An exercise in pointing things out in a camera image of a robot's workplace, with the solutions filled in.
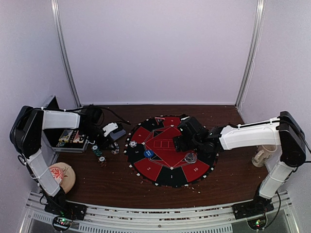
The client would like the grey card deck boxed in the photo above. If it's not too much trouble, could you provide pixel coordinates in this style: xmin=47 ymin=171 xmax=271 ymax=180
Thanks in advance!
xmin=109 ymin=128 xmax=126 ymax=141

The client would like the beige red patterned bowl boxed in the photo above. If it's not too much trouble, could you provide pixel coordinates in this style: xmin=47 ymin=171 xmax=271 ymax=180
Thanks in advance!
xmin=49 ymin=162 xmax=76 ymax=194

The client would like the green blue chip stack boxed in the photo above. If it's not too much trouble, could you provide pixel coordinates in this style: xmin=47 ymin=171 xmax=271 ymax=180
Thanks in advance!
xmin=92 ymin=145 xmax=102 ymax=157

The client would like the right aluminium frame post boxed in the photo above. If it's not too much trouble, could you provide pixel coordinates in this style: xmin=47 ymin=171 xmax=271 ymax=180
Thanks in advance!
xmin=235 ymin=0 xmax=266 ymax=109

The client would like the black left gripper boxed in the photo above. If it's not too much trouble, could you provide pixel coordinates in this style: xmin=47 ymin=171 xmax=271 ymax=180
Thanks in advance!
xmin=80 ymin=124 xmax=116 ymax=150

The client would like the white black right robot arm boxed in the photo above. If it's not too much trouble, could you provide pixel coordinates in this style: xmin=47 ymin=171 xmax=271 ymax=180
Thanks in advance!
xmin=178 ymin=111 xmax=311 ymax=215

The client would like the round red black poker mat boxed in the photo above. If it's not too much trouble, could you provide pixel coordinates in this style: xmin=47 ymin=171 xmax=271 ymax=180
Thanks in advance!
xmin=123 ymin=115 xmax=218 ymax=188

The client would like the aluminium poker case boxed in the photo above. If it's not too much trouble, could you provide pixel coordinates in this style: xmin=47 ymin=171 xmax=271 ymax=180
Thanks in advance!
xmin=31 ymin=96 xmax=86 ymax=152

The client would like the aluminium front rail base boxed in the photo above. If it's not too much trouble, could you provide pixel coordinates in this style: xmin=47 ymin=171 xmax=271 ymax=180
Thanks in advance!
xmin=19 ymin=190 xmax=301 ymax=233

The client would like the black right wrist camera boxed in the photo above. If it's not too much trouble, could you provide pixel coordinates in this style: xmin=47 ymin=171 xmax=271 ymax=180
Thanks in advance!
xmin=177 ymin=114 xmax=203 ymax=137

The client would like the brown red chip stack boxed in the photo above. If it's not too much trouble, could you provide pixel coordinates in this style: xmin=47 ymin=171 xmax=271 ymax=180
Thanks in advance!
xmin=98 ymin=156 xmax=107 ymax=167

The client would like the white grey poker chip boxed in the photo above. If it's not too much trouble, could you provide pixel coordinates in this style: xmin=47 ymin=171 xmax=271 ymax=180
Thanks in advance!
xmin=129 ymin=141 xmax=137 ymax=148

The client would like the aluminium frame post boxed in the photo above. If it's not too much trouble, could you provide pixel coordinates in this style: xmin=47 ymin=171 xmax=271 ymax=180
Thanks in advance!
xmin=51 ymin=0 xmax=81 ymax=107
xmin=235 ymin=0 xmax=266 ymax=109

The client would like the clear dealer button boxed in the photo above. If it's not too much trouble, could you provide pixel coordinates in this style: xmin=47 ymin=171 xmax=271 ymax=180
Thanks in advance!
xmin=184 ymin=153 xmax=197 ymax=164

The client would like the yellow playing card box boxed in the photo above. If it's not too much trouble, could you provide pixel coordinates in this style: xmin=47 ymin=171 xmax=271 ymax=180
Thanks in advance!
xmin=56 ymin=130 xmax=73 ymax=147

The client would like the beige ceramic mug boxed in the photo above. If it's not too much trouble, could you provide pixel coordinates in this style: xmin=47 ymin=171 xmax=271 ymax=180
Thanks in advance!
xmin=252 ymin=145 xmax=277 ymax=167

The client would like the left aluminium frame post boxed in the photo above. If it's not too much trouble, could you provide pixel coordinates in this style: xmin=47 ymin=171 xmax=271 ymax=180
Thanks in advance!
xmin=51 ymin=0 xmax=81 ymax=107

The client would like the red playing card box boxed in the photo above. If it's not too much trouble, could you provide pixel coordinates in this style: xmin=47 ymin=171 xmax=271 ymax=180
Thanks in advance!
xmin=72 ymin=131 xmax=85 ymax=144

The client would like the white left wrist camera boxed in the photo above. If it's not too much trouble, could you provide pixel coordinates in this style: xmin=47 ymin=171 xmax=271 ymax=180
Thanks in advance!
xmin=102 ymin=122 xmax=122 ymax=137

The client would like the blue small blind button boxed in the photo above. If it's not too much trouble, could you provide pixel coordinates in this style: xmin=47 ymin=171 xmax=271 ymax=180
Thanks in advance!
xmin=143 ymin=150 xmax=154 ymax=158

